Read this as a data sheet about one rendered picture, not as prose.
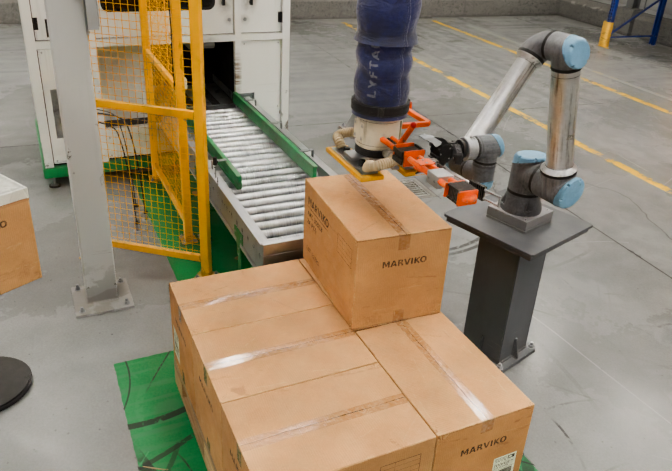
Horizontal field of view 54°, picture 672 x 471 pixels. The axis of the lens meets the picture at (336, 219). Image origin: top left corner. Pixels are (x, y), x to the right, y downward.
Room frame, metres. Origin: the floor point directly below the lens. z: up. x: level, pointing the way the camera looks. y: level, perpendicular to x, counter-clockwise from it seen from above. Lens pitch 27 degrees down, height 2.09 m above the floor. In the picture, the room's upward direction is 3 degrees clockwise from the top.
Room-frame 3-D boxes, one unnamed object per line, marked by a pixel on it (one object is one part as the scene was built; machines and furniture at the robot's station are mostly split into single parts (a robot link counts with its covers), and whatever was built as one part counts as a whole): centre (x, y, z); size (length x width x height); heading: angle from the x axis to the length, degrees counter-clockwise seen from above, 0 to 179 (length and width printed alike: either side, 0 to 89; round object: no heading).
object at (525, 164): (2.78, -0.86, 0.99); 0.17 x 0.15 x 0.18; 32
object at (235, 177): (4.06, 0.94, 0.60); 1.60 x 0.10 x 0.09; 26
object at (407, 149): (2.26, -0.25, 1.24); 0.10 x 0.08 x 0.06; 115
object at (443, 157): (2.33, -0.40, 1.24); 0.12 x 0.09 x 0.08; 114
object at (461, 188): (1.94, -0.40, 1.24); 0.08 x 0.07 x 0.05; 25
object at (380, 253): (2.47, -0.15, 0.74); 0.60 x 0.40 x 0.40; 23
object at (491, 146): (2.39, -0.56, 1.24); 0.12 x 0.09 x 0.10; 114
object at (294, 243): (2.81, 0.02, 0.58); 0.70 x 0.03 x 0.06; 116
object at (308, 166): (4.30, 0.46, 0.60); 1.60 x 0.10 x 0.09; 26
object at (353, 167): (2.44, -0.06, 1.14); 0.34 x 0.10 x 0.05; 25
